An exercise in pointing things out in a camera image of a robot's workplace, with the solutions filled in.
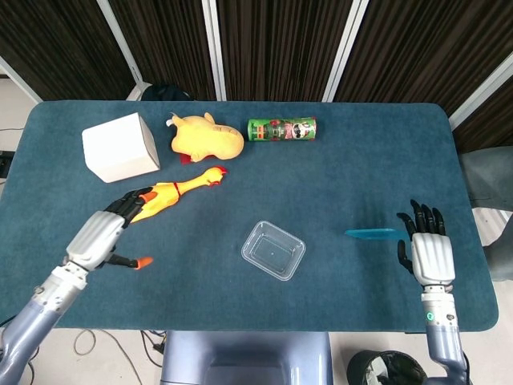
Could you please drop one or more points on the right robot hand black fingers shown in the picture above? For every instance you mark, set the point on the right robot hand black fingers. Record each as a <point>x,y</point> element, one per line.
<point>433,258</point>

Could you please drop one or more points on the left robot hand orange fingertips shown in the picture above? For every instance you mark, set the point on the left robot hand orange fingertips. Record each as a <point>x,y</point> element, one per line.
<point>94,238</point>

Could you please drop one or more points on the blue container lid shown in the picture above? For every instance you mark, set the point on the blue container lid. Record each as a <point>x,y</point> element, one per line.
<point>376,234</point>

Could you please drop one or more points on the clear plastic container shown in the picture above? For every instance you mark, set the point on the clear plastic container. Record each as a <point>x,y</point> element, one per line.
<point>272,250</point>

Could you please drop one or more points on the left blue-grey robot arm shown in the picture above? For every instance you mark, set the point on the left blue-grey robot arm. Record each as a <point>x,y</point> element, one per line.
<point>32,325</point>

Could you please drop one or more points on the white rectangular box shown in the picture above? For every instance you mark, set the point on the white rectangular box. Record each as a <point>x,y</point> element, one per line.
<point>116,148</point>

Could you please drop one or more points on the grey chair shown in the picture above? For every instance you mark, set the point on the grey chair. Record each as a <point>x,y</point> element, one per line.
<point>489,176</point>

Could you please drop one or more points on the teal table cover cloth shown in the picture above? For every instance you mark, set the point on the teal table cover cloth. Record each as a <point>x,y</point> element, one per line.
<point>360,180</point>

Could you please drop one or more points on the yellow rubber chicken toy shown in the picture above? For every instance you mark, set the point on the yellow rubber chicken toy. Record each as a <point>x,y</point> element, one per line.
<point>188,186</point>

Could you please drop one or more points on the black power strip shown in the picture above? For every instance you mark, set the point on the black power strip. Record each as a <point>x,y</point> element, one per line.
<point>4,164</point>

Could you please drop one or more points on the black trash bin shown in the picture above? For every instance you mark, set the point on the black trash bin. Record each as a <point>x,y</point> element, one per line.
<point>384,369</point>

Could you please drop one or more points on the yellow plush toy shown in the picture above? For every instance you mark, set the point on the yellow plush toy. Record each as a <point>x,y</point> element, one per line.
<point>204,138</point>

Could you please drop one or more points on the blue-grey robot torso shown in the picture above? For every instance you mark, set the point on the blue-grey robot torso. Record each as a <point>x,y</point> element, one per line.
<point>244,357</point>

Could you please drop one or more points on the green chips can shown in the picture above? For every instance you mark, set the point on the green chips can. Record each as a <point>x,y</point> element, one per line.
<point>280,130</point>

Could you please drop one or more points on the white partition frame post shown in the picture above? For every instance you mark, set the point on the white partition frame post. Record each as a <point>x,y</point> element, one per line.
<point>214,48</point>
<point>120,44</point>
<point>481,90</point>
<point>20,78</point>
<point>344,48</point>

